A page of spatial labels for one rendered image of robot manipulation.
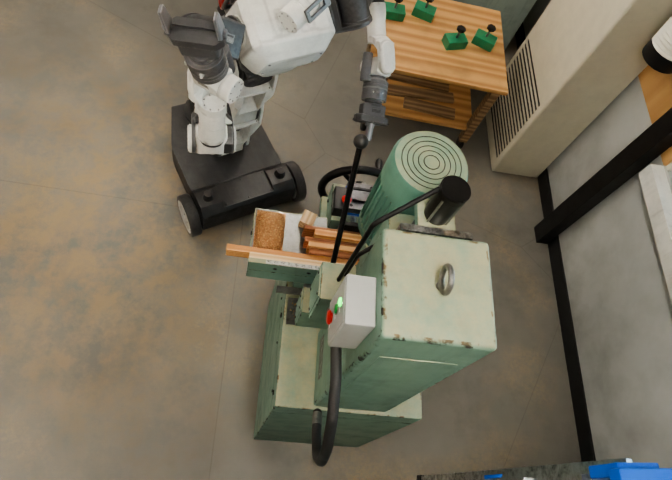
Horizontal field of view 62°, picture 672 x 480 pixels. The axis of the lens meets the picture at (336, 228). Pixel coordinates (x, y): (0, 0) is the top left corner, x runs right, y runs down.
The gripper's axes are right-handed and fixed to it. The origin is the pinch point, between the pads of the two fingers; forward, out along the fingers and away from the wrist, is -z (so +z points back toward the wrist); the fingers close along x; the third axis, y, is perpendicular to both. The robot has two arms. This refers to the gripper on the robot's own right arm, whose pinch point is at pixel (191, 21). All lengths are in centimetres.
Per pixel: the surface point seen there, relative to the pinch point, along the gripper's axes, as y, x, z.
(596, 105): -74, 146, 142
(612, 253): -4, 157, 145
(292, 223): 21, 20, 71
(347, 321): 54, 39, 5
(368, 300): 49, 42, 6
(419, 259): 40, 51, 6
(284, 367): 64, 24, 71
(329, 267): 40, 34, 26
